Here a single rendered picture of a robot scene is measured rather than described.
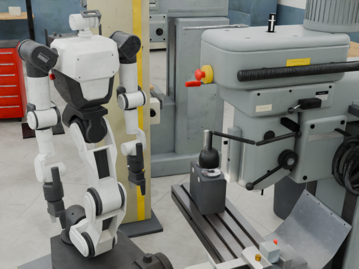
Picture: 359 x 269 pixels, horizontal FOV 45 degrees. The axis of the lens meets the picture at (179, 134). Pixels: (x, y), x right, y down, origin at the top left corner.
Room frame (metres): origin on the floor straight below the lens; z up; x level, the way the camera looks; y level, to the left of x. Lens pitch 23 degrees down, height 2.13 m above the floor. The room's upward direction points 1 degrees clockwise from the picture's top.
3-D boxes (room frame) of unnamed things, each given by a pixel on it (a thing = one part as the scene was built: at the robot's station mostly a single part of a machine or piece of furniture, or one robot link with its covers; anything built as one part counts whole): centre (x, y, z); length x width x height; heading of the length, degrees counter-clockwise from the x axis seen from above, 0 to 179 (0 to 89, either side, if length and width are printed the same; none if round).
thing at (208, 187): (1.89, -0.14, 1.07); 0.22 x 0.12 x 0.20; 14
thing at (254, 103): (1.50, -0.34, 1.68); 0.34 x 0.24 x 0.10; 111
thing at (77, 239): (1.97, 0.46, 0.68); 0.21 x 0.20 x 0.13; 38
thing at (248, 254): (1.33, -0.30, 1.06); 0.12 x 0.06 x 0.04; 23
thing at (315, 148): (1.55, -0.48, 1.47); 0.24 x 0.19 x 0.26; 21
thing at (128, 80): (2.06, 0.25, 1.52); 0.13 x 0.12 x 0.22; 125
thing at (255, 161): (1.48, -0.31, 1.47); 0.21 x 0.19 x 0.32; 21
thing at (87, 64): (1.97, 0.46, 1.63); 0.34 x 0.30 x 0.36; 128
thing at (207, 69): (1.40, -0.09, 1.76); 0.06 x 0.02 x 0.06; 21
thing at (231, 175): (1.44, -0.20, 1.45); 0.04 x 0.04 x 0.21; 21
